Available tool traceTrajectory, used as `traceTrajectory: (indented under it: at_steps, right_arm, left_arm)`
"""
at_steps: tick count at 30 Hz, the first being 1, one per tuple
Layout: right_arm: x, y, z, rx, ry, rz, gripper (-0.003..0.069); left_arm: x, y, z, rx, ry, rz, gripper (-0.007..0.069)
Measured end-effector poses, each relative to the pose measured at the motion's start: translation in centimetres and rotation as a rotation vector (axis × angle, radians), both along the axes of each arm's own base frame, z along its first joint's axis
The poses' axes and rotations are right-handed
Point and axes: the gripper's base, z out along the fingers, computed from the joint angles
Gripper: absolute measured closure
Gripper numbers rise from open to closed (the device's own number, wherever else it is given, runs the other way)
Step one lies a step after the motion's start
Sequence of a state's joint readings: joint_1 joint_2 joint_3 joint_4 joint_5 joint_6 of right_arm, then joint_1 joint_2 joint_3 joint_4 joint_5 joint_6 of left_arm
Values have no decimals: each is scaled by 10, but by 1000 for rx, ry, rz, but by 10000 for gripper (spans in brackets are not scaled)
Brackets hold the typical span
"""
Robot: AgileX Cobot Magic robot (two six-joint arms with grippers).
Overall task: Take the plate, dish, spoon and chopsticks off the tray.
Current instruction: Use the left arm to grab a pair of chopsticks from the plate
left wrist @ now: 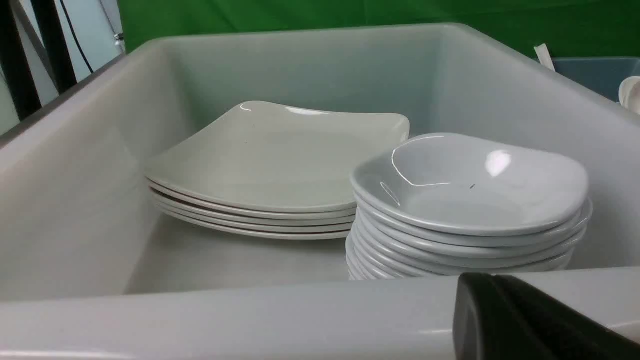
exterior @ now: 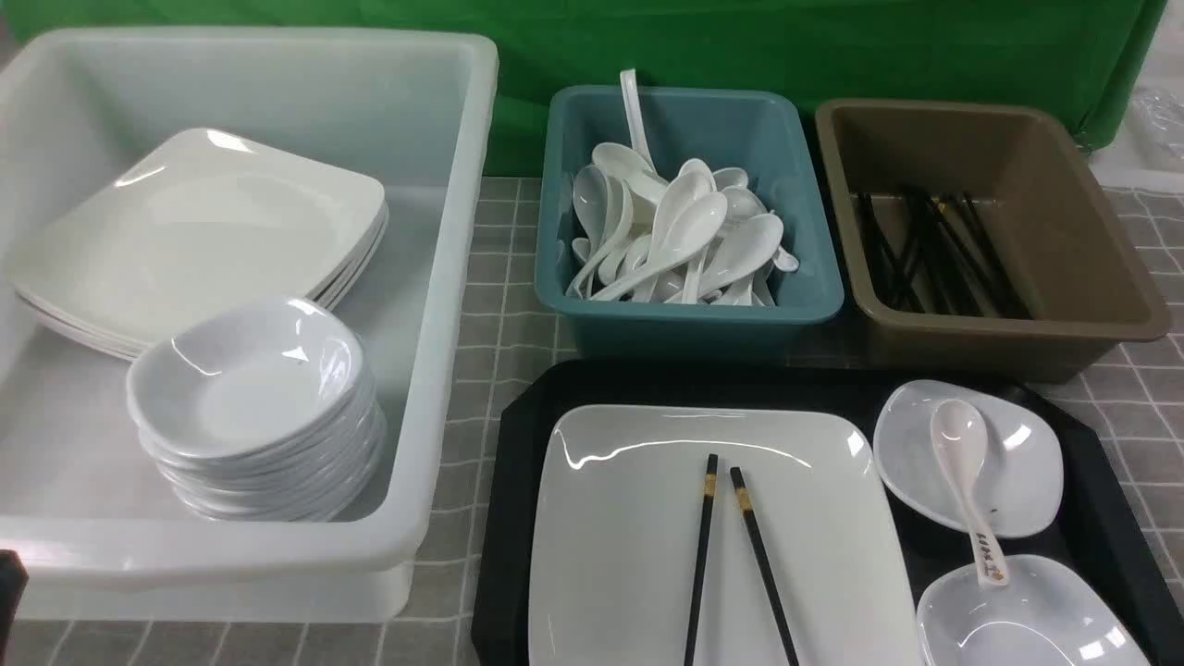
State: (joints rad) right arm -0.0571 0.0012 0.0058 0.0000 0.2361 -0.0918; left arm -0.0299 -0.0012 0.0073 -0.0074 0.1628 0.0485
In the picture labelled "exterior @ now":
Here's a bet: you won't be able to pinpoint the large white square plate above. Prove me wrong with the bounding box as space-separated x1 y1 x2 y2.
527 404 924 665

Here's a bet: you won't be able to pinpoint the black chopstick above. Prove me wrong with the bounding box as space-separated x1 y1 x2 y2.
729 465 799 665
684 452 719 666

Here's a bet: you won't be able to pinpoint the white ceramic soup spoon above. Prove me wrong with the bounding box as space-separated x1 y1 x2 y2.
929 398 1010 587

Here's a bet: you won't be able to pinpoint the small white dish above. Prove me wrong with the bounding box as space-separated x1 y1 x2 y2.
871 379 1064 538

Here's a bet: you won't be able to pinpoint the small white bowl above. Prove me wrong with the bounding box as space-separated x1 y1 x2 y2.
915 555 1150 665

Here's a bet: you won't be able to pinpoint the pile of white spoons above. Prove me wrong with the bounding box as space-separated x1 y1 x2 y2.
566 141 802 306

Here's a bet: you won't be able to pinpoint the upright white spoon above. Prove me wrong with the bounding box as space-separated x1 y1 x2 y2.
619 68 657 172

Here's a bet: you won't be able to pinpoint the teal plastic bin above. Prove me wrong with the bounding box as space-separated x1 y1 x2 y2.
536 85 845 363

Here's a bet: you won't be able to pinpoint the stack of small white bowls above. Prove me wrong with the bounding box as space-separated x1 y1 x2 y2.
124 297 388 523

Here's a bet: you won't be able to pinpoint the black chopsticks in bin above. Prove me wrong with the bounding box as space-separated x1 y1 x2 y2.
854 184 1032 320

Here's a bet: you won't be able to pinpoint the stack of white square plates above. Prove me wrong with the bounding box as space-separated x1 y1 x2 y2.
4 128 390 360

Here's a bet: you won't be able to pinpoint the brown plastic bin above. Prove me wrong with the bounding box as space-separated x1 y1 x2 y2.
815 100 1171 382

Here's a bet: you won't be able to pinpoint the large white plastic tub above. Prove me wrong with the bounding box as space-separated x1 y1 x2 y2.
1 26 498 623

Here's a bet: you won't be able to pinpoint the black serving tray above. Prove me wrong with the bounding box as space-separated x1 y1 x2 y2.
470 359 1183 665

